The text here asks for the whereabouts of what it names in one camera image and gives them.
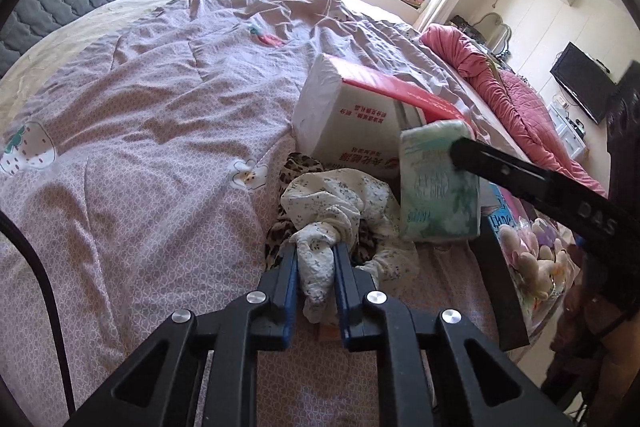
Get lilac printed bed quilt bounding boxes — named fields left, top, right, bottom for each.
left=0, top=0, right=551, bottom=427

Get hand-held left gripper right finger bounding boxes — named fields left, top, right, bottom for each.
left=334, top=244, right=573, bottom=427

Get white storage drawers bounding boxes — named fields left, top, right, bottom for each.
left=547, top=99, right=588, bottom=158

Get green floral tissue pack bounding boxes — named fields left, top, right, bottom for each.
left=399, top=119, right=482, bottom=242

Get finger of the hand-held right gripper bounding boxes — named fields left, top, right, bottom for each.
left=450, top=136, right=623, bottom=240

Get black flat television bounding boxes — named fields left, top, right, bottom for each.
left=550, top=42, right=617, bottom=125

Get red and white tissue box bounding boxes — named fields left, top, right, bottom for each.
left=291, top=53, right=476, bottom=180

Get black cable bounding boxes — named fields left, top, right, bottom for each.
left=0, top=209, right=76, bottom=413

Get grey cardboard box tray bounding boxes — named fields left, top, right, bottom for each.
left=472, top=177, right=566, bottom=350

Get pink and blue book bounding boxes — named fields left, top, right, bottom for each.
left=487, top=182, right=526, bottom=233

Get white chair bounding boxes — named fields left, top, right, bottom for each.
left=470, top=9, right=513, bottom=58

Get person's right forearm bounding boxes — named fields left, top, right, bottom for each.
left=545, top=287, right=640, bottom=413

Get pink quilt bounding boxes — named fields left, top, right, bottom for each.
left=419, top=23, right=608, bottom=198

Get white floral cloth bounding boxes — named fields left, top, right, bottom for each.
left=279, top=169, right=421, bottom=325

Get orange paper pad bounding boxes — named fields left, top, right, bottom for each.
left=315, top=322, right=346, bottom=348

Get bagged beige and purple plush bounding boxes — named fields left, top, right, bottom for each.
left=497, top=214, right=576, bottom=308

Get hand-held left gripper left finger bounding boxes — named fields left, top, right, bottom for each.
left=65, top=243, right=301, bottom=427

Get leopard print scrunchie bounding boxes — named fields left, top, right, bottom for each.
left=264, top=153, right=381, bottom=270

